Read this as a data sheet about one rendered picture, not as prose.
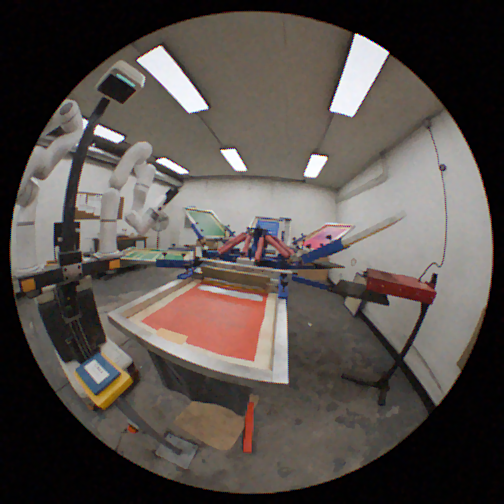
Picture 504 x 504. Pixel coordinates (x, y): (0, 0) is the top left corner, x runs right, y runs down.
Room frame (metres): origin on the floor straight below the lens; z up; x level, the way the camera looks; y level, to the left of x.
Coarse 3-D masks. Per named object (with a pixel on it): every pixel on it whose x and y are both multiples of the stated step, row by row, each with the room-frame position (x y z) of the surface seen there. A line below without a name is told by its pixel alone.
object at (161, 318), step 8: (192, 288) 0.76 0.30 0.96; (224, 288) 0.83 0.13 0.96; (232, 288) 0.85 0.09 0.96; (184, 296) 0.65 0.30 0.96; (208, 296) 0.70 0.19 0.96; (216, 296) 0.71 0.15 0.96; (224, 296) 0.72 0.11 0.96; (168, 304) 0.54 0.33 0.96; (176, 304) 0.56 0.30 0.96; (160, 312) 0.47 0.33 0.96; (168, 312) 0.49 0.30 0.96; (144, 320) 0.39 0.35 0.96; (152, 320) 0.41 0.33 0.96; (160, 320) 0.42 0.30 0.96; (168, 320) 0.43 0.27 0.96; (176, 320) 0.45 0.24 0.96; (184, 320) 0.46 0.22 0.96; (168, 328) 0.39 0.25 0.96; (176, 328) 0.40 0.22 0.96; (184, 328) 0.41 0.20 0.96; (192, 328) 0.42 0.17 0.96
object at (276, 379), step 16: (160, 288) 0.61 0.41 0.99; (176, 288) 0.70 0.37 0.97; (128, 304) 0.41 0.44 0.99; (144, 304) 0.47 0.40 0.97; (112, 320) 0.30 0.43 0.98; (128, 320) 0.32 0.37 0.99; (128, 336) 0.28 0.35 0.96; (144, 336) 0.28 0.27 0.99; (160, 352) 0.26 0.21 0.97; (176, 352) 0.26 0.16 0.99; (192, 352) 0.28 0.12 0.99; (192, 368) 0.25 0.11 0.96; (208, 368) 0.24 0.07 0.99; (224, 368) 0.25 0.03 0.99; (240, 368) 0.25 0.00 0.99; (256, 368) 0.26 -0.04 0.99; (272, 368) 0.26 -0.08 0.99; (240, 384) 0.23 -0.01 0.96; (256, 384) 0.22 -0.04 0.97; (272, 384) 0.22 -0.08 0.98
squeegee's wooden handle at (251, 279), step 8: (208, 272) 0.86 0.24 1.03; (216, 272) 0.85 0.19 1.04; (224, 272) 0.84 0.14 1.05; (232, 272) 0.83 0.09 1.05; (240, 272) 0.83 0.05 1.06; (224, 280) 0.84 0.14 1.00; (232, 280) 0.83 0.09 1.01; (240, 280) 0.83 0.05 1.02; (248, 280) 0.82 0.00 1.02; (256, 280) 0.81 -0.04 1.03; (264, 280) 0.81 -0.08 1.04; (264, 288) 0.81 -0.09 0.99
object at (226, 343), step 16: (240, 304) 0.66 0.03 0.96; (256, 304) 0.68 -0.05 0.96; (256, 320) 0.54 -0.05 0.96; (192, 336) 0.38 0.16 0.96; (208, 336) 0.40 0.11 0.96; (224, 336) 0.41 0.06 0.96; (240, 336) 0.42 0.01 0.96; (256, 336) 0.43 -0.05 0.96; (224, 352) 0.34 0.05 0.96; (240, 352) 0.35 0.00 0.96
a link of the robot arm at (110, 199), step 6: (108, 192) 0.48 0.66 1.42; (114, 192) 0.50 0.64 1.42; (102, 198) 0.47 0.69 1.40; (108, 198) 0.48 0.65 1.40; (114, 198) 0.51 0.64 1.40; (102, 204) 0.47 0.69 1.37; (108, 204) 0.49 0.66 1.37; (114, 204) 0.51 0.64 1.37; (102, 210) 0.47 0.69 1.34; (108, 210) 0.49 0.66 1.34; (114, 210) 0.52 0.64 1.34; (102, 216) 0.48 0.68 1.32; (108, 216) 0.49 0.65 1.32; (114, 216) 0.53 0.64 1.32
